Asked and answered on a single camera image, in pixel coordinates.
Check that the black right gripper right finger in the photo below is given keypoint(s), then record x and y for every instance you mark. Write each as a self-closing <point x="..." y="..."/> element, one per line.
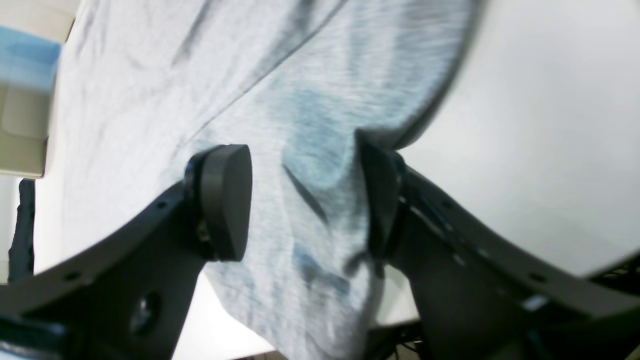
<point x="480" y="297"/>

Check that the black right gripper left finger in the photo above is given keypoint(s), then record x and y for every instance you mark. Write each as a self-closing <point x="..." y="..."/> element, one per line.
<point x="127" y="297"/>

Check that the grey T-shirt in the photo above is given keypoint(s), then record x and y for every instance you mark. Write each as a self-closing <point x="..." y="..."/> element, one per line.
<point x="143" y="85"/>

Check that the black object right edge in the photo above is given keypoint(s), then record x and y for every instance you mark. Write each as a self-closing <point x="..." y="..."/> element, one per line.
<point x="21" y="252"/>

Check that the grey bin front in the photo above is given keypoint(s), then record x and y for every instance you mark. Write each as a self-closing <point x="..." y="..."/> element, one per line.
<point x="25" y="113"/>

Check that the blue cloth in bin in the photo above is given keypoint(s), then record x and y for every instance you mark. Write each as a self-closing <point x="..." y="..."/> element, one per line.
<point x="28" y="61"/>

